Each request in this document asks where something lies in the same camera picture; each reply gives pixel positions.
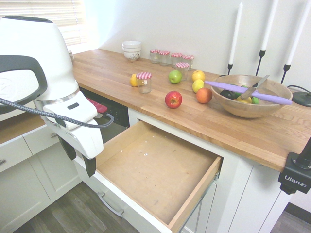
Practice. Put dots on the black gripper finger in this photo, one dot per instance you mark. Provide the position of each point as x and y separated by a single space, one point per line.
90 167
69 151

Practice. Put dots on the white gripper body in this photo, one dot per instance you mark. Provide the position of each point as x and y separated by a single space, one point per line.
80 136

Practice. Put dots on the large wooden drawer white front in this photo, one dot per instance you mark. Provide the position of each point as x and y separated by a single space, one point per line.
158 165

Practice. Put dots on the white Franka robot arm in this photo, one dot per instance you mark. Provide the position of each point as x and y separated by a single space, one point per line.
48 60

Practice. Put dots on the stainless steel dishwasher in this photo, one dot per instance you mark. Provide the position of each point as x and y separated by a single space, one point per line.
116 114

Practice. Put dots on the white kitchen cabinet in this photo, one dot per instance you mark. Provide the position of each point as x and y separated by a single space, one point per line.
24 189
243 194

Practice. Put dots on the yellow orange lemon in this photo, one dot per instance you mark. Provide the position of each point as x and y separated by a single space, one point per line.
133 80

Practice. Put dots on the stack of white plates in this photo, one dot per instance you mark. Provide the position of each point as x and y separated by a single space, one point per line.
71 55

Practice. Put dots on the glass jar red checkered lid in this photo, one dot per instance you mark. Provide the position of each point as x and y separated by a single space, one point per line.
144 83
164 59
154 57
176 59
189 61
182 71

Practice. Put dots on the white bowl with pattern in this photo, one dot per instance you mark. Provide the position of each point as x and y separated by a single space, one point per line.
132 56

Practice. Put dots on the red apple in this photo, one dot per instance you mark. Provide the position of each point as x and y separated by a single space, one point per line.
173 100

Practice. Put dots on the white ceramic bowl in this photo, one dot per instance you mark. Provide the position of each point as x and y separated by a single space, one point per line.
131 43
131 49

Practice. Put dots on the green apple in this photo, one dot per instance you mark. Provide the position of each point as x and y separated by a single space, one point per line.
175 77

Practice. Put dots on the yellow apple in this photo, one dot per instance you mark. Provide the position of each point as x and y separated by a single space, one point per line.
197 86
198 75

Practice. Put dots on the white window blinds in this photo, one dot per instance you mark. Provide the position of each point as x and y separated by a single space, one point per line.
48 12

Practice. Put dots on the orange peach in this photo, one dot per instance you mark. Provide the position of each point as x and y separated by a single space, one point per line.
204 95

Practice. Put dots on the purple knife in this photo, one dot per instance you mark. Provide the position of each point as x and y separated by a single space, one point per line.
223 86

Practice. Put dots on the dark avocado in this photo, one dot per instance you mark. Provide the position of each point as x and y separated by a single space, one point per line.
227 94

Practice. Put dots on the black metal candle holder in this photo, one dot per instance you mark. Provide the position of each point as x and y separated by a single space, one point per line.
230 68
262 54
287 68

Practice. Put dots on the small yellow lemon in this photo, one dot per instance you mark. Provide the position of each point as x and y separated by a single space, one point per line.
244 100

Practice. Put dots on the large wooden bowl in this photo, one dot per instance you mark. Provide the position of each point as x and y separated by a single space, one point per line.
250 110

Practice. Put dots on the green lime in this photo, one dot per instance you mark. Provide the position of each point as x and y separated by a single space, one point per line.
255 100

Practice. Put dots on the black round lamp base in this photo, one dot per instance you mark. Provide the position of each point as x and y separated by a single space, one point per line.
302 98

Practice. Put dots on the red wrist camera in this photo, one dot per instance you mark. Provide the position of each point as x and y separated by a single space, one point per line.
97 105

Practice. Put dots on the black Ulanzi camera clamp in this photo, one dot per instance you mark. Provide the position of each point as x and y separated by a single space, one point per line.
294 178

